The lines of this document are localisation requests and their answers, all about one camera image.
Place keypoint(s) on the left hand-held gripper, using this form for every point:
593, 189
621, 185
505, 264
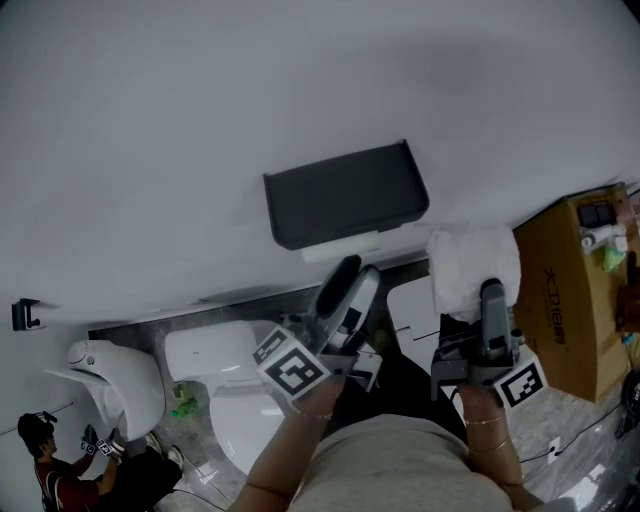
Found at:
292, 365

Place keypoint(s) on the small white box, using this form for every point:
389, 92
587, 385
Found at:
621, 244

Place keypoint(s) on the thin used toilet paper roll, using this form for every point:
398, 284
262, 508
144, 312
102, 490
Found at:
340, 248

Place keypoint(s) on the large brown cardboard box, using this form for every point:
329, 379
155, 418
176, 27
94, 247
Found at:
565, 330

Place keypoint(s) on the black wall hook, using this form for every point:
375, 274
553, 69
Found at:
22, 315

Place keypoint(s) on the green bottle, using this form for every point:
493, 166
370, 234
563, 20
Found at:
186, 407

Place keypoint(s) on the small pale green box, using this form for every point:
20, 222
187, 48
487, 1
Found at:
181, 390

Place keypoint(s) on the small white open-lid toilet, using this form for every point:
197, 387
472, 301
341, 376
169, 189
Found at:
135, 385

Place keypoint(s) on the white square-lid toilet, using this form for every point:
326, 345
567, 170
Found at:
415, 310

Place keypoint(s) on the white rounded toilet with tank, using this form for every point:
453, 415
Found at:
220, 350

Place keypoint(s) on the brown claw clip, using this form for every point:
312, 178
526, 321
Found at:
629, 300

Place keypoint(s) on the black wall paper holder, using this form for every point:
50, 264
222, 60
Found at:
345, 195

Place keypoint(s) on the black metal fixture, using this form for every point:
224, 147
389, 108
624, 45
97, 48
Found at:
595, 214

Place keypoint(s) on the white tissue wad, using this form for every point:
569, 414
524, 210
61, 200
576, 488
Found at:
467, 265

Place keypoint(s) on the person's left forearm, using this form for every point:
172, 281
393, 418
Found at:
290, 450

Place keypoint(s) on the person's grey sweatshirt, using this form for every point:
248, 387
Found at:
400, 470

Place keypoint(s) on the white tube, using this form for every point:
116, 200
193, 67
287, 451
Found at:
600, 239

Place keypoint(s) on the small blue item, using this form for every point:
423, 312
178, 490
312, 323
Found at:
629, 339

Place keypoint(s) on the person's right forearm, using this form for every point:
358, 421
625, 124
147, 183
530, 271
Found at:
487, 445

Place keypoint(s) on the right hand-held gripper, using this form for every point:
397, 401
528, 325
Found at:
520, 385

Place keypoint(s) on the person's black trousers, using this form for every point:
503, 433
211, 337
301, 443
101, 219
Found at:
400, 390

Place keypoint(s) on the gold bangle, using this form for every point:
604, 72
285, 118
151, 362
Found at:
490, 447

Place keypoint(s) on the green packet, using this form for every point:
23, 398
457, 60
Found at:
614, 259

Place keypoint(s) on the pink bottle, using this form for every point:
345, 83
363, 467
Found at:
635, 205

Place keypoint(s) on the black round device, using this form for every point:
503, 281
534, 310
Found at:
632, 400

